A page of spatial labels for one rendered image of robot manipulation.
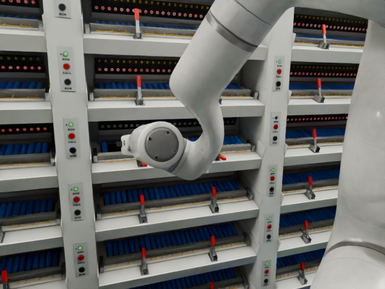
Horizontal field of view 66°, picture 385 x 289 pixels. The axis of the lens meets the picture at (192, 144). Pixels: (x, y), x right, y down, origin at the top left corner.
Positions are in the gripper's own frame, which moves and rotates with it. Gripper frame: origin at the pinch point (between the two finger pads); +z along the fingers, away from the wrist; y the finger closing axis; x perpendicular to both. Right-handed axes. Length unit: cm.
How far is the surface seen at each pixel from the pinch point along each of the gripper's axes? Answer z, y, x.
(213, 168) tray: 15.5, 28.6, -10.8
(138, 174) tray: 15.2, 1.7, -10.6
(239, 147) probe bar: 18.0, 40.2, -3.9
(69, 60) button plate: 8.1, -16.8, 23.9
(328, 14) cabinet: 24, 89, 52
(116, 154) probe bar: 17.9, -4.7, -3.9
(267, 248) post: 21, 52, -45
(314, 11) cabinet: 24, 82, 52
